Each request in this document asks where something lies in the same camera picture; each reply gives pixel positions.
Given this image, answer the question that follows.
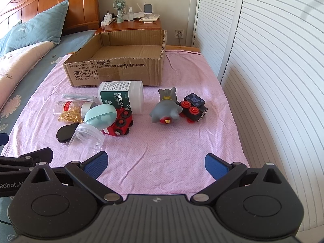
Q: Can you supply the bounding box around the black oval case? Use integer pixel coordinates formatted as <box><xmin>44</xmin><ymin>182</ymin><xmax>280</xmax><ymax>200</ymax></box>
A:
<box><xmin>56</xmin><ymin>123</ymin><xmax>79</xmax><ymax>144</ymax></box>

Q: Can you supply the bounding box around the clear plastic jar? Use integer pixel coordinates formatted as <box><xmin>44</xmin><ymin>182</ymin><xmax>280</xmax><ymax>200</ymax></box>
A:
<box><xmin>66</xmin><ymin>124</ymin><xmax>104</xmax><ymax>162</ymax></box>

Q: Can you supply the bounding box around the fish oil capsule bottle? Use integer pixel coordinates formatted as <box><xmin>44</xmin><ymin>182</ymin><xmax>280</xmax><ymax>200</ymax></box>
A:
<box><xmin>53</xmin><ymin>100</ymin><xmax>97</xmax><ymax>124</ymax></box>

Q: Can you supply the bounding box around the teal egg-shaped case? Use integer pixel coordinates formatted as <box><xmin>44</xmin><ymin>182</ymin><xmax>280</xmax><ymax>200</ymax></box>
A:
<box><xmin>85</xmin><ymin>104</ymin><xmax>117</xmax><ymax>130</ymax></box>

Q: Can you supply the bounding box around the red toy fire truck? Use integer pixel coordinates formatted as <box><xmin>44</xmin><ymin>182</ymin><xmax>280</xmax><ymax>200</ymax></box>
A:
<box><xmin>102</xmin><ymin>108</ymin><xmax>133</xmax><ymax>136</ymax></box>

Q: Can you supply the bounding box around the clear pen refill box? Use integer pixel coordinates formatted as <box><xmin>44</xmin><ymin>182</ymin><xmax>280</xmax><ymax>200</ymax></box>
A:
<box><xmin>62</xmin><ymin>94</ymin><xmax>100</xmax><ymax>103</ymax></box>

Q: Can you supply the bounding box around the black toy train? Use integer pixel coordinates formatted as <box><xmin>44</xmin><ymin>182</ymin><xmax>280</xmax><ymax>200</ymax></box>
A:
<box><xmin>178</xmin><ymin>93</ymin><xmax>208</xmax><ymax>124</ymax></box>

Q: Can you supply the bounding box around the grey elephant toy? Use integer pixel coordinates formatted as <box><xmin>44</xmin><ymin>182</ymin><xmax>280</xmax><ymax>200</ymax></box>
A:
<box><xmin>149</xmin><ymin>87</ymin><xmax>183</xmax><ymax>125</ymax></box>

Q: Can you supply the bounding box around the white medical bottle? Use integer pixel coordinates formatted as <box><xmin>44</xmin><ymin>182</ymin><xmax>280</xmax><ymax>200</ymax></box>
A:
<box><xmin>98</xmin><ymin>81</ymin><xmax>144</xmax><ymax>114</ymax></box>

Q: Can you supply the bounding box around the pink cloth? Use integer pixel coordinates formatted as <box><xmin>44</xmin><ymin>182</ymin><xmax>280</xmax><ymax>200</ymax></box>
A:
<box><xmin>1</xmin><ymin>50</ymin><xmax>247</xmax><ymax>196</ymax></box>

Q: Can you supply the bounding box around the blue bed sheet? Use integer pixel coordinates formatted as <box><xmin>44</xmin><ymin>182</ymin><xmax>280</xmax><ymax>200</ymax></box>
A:
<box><xmin>1</xmin><ymin>30</ymin><xmax>95</xmax><ymax>134</ymax></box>

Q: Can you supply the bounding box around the brown cardboard box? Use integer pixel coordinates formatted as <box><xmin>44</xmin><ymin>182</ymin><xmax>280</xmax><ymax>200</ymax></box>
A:
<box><xmin>63</xmin><ymin>30</ymin><xmax>167</xmax><ymax>87</ymax></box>

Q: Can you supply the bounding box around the blue pillow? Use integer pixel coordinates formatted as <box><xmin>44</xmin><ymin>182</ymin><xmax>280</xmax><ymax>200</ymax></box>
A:
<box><xmin>1</xmin><ymin>0</ymin><xmax>69</xmax><ymax>56</ymax></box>

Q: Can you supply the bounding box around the white louvered closet door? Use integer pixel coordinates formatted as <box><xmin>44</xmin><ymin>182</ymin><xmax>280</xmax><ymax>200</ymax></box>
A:
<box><xmin>193</xmin><ymin>0</ymin><xmax>323</xmax><ymax>232</ymax></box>

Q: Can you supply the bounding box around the white power strip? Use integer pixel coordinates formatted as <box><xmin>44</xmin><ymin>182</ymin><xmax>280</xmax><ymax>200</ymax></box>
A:
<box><xmin>100</xmin><ymin>11</ymin><xmax>116</xmax><ymax>27</ymax></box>

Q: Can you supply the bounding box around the wooden nightstand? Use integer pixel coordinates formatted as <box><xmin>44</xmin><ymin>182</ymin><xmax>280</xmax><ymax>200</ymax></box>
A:
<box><xmin>95</xmin><ymin>19</ymin><xmax>162</xmax><ymax>35</ymax></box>

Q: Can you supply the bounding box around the wooden headboard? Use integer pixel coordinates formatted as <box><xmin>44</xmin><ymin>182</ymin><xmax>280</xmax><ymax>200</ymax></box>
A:
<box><xmin>1</xmin><ymin>0</ymin><xmax>100</xmax><ymax>35</ymax></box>

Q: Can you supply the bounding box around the white remote control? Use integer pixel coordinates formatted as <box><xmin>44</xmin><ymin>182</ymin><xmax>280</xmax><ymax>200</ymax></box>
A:
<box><xmin>140</xmin><ymin>17</ymin><xmax>159</xmax><ymax>24</ymax></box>

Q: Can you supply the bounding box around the small spray bottle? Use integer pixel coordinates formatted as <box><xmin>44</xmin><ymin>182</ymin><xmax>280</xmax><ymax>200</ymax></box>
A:
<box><xmin>127</xmin><ymin>6</ymin><xmax>134</xmax><ymax>21</ymax></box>

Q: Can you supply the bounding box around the white router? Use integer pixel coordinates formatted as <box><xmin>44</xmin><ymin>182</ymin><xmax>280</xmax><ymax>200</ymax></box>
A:
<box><xmin>133</xmin><ymin>4</ymin><xmax>144</xmax><ymax>19</ymax></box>

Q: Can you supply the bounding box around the green desk fan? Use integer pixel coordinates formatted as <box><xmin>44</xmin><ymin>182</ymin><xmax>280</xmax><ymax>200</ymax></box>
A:
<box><xmin>113</xmin><ymin>0</ymin><xmax>126</xmax><ymax>24</ymax></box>

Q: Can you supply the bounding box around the white smart display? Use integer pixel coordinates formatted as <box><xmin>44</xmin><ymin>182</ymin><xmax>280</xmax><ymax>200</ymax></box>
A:
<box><xmin>144</xmin><ymin>3</ymin><xmax>153</xmax><ymax>18</ymax></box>

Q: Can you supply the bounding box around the wall power outlet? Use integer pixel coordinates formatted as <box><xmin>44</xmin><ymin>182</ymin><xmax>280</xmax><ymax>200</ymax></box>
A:
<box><xmin>175</xmin><ymin>30</ymin><xmax>184</xmax><ymax>39</ymax></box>

